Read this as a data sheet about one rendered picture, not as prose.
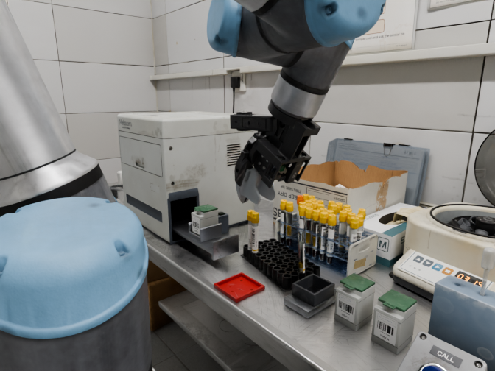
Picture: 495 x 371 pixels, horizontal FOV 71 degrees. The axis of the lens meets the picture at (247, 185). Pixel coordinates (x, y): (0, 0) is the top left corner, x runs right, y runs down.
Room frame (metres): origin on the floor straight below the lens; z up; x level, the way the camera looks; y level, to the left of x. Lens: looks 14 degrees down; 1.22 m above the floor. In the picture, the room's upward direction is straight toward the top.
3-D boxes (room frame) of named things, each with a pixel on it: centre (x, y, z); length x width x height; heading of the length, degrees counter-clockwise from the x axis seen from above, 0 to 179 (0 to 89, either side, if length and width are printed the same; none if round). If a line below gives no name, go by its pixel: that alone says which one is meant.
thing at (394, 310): (0.44, -0.21, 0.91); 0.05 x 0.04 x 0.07; 130
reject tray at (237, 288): (0.58, 0.02, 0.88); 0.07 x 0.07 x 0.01; 40
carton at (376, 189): (0.93, -0.25, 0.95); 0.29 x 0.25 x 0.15; 130
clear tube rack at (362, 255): (0.72, -0.17, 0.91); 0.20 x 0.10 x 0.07; 40
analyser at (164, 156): (0.96, 0.16, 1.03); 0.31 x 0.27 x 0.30; 40
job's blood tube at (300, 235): (0.60, -0.10, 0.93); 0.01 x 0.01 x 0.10
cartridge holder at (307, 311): (0.54, -0.11, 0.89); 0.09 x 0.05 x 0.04; 130
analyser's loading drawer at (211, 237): (0.76, 0.11, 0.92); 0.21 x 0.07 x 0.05; 40
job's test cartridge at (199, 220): (0.74, 0.10, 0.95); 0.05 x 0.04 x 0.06; 130
